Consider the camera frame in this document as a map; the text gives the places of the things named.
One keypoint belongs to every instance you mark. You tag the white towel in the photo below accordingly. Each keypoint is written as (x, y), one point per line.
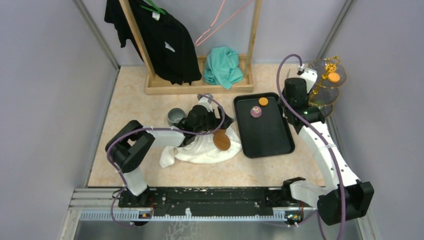
(202, 151)

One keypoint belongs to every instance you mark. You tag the green hanger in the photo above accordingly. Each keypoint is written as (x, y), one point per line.
(152, 7)

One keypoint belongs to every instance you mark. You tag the three-tier glass stand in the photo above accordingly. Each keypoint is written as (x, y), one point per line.
(324, 93)

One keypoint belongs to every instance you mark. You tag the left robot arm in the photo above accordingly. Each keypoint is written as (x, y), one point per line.
(127, 149)

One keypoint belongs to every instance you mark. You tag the black t-shirt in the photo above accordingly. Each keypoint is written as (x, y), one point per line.
(169, 45)

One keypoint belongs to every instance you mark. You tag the grey-blue ceramic mug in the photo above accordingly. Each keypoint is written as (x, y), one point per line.
(174, 116)

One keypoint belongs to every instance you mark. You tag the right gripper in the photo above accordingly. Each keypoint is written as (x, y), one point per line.
(281, 103)

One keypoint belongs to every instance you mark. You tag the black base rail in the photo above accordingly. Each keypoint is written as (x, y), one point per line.
(210, 201)

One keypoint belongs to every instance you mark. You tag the teal cloth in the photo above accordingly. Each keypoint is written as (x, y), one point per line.
(222, 67)

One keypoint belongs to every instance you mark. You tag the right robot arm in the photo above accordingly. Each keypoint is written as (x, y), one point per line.
(344, 196)

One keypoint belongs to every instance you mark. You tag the pink cupcake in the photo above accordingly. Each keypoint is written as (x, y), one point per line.
(256, 111)

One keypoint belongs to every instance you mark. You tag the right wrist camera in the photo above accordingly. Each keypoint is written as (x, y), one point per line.
(309, 75)

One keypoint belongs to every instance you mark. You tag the black baking tray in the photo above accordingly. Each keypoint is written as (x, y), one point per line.
(266, 136)

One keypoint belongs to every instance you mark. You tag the orange biscuit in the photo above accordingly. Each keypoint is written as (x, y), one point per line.
(263, 101)

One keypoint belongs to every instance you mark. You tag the orange macaron on stand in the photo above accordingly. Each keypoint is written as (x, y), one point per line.
(333, 77)

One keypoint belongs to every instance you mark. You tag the wooden clothes rack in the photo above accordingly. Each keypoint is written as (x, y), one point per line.
(155, 85)

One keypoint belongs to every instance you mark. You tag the wooden coaster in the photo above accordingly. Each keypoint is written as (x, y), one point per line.
(222, 141)
(220, 131)

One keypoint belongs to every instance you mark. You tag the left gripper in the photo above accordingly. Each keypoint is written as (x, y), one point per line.
(216, 121)

